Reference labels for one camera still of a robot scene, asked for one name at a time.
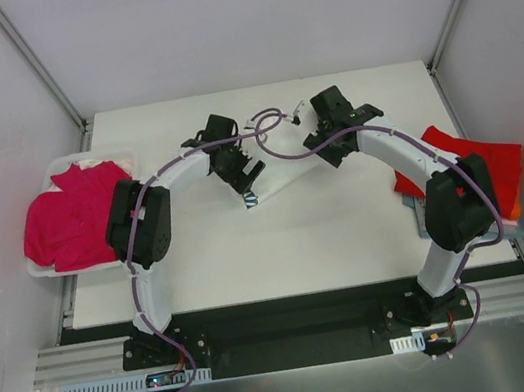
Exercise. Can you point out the magenta t-shirt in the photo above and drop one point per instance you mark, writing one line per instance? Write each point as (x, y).
(65, 226)

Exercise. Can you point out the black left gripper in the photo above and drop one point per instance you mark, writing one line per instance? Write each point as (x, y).
(245, 176)

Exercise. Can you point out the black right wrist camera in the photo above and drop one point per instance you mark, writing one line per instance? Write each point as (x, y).
(330, 105)

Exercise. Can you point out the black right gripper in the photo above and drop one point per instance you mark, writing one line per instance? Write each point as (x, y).
(322, 148)

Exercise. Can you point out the white slotted cable duct left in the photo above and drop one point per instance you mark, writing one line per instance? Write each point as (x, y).
(151, 382)

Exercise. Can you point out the pink t-shirt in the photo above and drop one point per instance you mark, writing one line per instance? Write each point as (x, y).
(509, 225)

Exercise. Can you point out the red t-shirt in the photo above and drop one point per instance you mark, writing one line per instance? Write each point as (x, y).
(502, 160)

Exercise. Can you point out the grey t-shirt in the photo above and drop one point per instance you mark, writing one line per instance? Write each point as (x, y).
(420, 223)

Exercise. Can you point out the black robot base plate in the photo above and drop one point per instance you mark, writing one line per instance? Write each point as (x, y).
(323, 349)

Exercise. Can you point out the left rear frame post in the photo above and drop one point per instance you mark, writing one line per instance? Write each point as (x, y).
(39, 70)

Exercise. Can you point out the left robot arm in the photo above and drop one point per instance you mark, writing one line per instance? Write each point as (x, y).
(139, 229)

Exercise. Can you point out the white slotted cable duct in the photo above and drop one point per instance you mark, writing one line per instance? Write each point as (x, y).
(151, 382)
(407, 344)

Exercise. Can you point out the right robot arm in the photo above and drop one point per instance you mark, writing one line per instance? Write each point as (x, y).
(461, 210)

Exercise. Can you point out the blue-grey t-shirt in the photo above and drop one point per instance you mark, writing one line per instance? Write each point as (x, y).
(410, 202)

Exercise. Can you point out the white slotted cable duct right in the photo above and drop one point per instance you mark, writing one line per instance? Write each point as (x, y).
(407, 344)

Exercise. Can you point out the white t-shirt with flower print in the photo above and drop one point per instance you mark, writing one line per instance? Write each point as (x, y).
(275, 176)

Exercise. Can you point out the orange t-shirt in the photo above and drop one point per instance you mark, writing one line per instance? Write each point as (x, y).
(516, 211)

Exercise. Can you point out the white plastic basket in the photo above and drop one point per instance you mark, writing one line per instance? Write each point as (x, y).
(124, 156)

